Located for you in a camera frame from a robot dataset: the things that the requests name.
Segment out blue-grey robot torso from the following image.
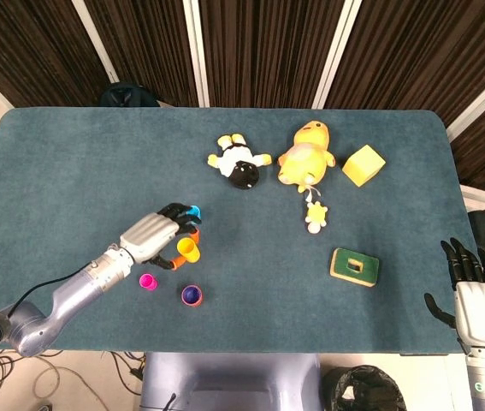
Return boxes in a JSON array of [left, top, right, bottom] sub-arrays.
[[139, 351, 324, 411]]

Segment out black-headed plush doll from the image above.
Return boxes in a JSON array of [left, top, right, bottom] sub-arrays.
[[206, 133, 273, 191]]

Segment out small yellow plush pendant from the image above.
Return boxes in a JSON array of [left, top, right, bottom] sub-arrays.
[[304, 200, 329, 235]]

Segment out yellow foam cube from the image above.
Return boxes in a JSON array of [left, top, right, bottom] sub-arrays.
[[341, 144, 387, 188]]

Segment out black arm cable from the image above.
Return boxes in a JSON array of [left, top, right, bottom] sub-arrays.
[[9, 265, 93, 320]]

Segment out white floor cable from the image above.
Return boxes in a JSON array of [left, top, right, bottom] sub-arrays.
[[32, 354, 110, 411]]

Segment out robot left five-finger hand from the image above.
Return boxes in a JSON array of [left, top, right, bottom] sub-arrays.
[[118, 202, 204, 273]]

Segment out orange plastic cup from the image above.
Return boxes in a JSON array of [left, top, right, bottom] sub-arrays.
[[180, 284, 204, 307]]

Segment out black bag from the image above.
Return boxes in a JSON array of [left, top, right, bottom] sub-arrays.
[[99, 81, 160, 109]]

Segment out yellow plastic cup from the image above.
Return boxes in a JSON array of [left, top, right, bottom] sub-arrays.
[[176, 237, 202, 263]]

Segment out robot right five-finger hand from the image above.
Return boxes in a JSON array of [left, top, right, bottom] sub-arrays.
[[423, 237, 485, 356]]

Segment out black trash bin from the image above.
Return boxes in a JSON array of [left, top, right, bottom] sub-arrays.
[[322, 364, 408, 411]]

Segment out large yellow plush bear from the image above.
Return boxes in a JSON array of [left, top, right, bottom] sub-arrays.
[[276, 120, 337, 194]]

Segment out green-topped sponge block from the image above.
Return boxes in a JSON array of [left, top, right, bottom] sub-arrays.
[[329, 247, 381, 289]]

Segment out teal table cloth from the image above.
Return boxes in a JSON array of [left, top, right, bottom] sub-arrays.
[[0, 106, 482, 355]]

